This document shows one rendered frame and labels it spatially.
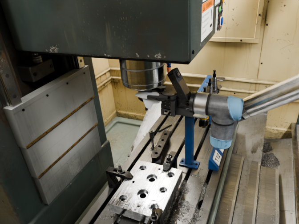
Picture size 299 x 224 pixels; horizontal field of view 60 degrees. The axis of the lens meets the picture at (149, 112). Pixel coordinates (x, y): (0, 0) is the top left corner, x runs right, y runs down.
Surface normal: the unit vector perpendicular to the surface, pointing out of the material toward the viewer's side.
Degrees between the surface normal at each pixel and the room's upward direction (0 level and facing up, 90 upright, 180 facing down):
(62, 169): 90
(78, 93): 90
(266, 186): 8
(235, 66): 90
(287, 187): 17
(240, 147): 24
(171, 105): 90
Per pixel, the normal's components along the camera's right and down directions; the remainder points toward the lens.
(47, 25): -0.40, 0.48
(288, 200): -0.34, -0.87
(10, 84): 0.91, 0.14
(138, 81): -0.14, 0.50
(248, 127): -0.22, -0.59
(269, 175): -0.01, -0.92
